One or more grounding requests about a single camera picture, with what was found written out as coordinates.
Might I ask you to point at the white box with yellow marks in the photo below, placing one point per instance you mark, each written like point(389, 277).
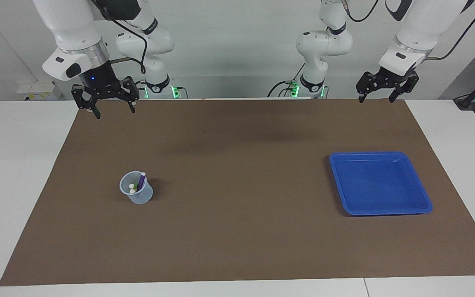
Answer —
point(39, 90)

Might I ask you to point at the blue plastic tray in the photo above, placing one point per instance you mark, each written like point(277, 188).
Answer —
point(379, 185)

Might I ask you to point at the brown table mat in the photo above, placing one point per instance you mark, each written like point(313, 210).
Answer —
point(237, 206)

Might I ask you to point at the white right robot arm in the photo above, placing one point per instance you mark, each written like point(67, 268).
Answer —
point(72, 24)

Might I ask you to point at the purple pen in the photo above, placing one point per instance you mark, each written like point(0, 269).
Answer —
point(142, 181)

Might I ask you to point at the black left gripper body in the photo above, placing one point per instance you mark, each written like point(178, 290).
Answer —
point(392, 78)

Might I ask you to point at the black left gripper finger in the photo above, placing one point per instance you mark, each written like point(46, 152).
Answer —
point(406, 88)
point(365, 84)

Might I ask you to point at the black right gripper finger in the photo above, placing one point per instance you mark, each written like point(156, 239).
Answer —
point(132, 93)
point(78, 97)

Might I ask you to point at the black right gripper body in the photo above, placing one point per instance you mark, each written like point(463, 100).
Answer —
point(97, 80)

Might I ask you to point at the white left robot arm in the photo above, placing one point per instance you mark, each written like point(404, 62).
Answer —
point(423, 20)

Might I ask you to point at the clear plastic cup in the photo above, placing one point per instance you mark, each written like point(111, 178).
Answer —
point(140, 198)

